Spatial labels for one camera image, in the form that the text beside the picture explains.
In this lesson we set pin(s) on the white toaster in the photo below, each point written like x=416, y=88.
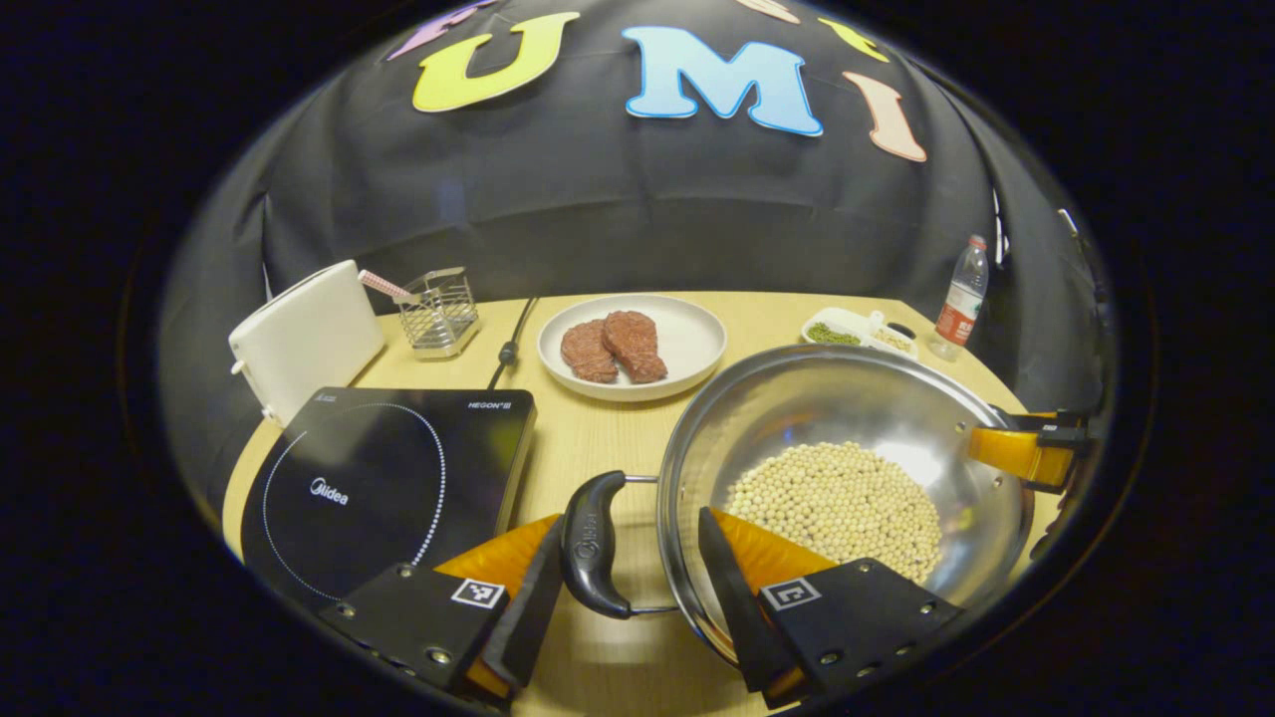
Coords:
x=309, y=334

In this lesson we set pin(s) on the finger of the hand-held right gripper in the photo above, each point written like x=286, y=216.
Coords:
x=1046, y=418
x=1011, y=453

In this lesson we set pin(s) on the green mung beans heap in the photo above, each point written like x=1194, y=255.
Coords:
x=832, y=335

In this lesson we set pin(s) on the brown meat steak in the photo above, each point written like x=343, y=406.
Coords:
x=588, y=351
x=635, y=344

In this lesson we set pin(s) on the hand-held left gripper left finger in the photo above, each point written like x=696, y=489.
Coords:
x=533, y=617

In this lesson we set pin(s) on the clear plastic water bottle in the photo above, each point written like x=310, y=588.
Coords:
x=961, y=299

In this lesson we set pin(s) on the pile of soybeans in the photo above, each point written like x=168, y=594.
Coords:
x=847, y=498

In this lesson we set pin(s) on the pale beans heap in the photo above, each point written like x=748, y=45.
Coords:
x=893, y=341

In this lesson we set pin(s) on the black induction cooktop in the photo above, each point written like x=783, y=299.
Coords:
x=379, y=478

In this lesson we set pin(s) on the white divided dish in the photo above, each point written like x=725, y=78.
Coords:
x=847, y=319

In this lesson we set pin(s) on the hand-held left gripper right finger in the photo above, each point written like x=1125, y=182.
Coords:
x=732, y=607

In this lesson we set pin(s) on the white round plate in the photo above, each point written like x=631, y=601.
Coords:
x=687, y=339

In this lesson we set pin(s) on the pink striped utensil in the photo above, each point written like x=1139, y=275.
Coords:
x=383, y=286

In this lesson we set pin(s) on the stainless steel pot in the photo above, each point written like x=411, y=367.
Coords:
x=797, y=418

